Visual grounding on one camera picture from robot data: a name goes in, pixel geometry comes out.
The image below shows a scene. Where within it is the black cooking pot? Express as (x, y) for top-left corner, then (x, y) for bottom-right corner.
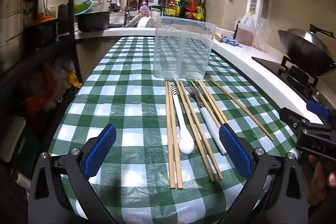
(76, 11), (111, 32)

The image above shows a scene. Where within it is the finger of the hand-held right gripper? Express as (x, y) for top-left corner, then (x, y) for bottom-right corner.
(279, 107), (316, 133)
(306, 101), (336, 130)

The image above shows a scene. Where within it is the person's right hand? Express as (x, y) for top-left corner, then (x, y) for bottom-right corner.
(307, 156), (336, 207)

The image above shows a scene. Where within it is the green plastic basin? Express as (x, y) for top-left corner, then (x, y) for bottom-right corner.
(73, 0), (93, 16)

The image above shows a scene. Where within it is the black metal shelf rack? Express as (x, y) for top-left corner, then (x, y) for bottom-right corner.
(0, 0), (84, 135)

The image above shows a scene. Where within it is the plastic cooking oil jug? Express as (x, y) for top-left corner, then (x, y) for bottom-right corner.
(235, 11), (256, 46)

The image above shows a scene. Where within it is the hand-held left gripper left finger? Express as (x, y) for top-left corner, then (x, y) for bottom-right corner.
(28, 123), (117, 224)

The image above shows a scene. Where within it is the white spoon with striped handle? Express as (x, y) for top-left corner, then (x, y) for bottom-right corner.
(169, 81), (195, 155)

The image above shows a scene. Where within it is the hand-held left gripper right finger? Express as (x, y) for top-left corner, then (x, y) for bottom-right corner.
(219, 123), (310, 224)

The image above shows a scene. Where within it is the steel fork with white handle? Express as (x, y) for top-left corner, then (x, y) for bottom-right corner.
(183, 83), (227, 155)

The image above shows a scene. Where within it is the white lidded jar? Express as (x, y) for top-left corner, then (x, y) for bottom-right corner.
(150, 5), (162, 18)

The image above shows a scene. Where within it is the bundle of plastic bags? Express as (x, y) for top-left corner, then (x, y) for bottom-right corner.
(24, 59), (76, 114)

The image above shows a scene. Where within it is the steel wok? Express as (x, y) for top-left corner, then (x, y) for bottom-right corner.
(278, 24), (336, 77)

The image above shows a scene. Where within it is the green checked tablecloth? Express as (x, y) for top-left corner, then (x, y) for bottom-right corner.
(49, 36), (300, 224)

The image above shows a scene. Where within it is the clear plastic bottle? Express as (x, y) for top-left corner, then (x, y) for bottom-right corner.
(252, 18), (275, 52)

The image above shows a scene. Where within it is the black gas stove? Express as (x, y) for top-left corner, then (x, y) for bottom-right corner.
(251, 55), (336, 109)

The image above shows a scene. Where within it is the large steel pot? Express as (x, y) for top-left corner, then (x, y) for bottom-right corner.
(0, 0), (28, 69)

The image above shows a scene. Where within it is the clear plastic utensil container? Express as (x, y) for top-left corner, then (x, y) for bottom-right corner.
(154, 16), (219, 80)

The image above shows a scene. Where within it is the yellow plastic bag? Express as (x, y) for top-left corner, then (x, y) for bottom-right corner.
(67, 73), (82, 89)

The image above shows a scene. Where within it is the dark metal canister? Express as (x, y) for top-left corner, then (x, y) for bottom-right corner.
(57, 3), (69, 35)

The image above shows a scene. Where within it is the white perforated colander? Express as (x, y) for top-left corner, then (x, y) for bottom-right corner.
(138, 17), (156, 28)

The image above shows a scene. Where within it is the row of sauce bottles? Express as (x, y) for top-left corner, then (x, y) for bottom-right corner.
(164, 0), (204, 21)

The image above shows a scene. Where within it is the white plastic box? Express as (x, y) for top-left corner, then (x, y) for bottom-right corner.
(0, 116), (27, 163)

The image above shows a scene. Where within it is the white plate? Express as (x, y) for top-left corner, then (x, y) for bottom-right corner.
(127, 13), (142, 28)

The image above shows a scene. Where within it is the pink dish soap bottle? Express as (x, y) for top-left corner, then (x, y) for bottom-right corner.
(138, 0), (150, 17)

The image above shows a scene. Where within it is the black and orange cookware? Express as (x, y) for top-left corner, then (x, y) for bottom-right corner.
(25, 13), (58, 43)

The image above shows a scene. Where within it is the blue cloth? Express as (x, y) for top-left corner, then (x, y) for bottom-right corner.
(219, 34), (243, 48)

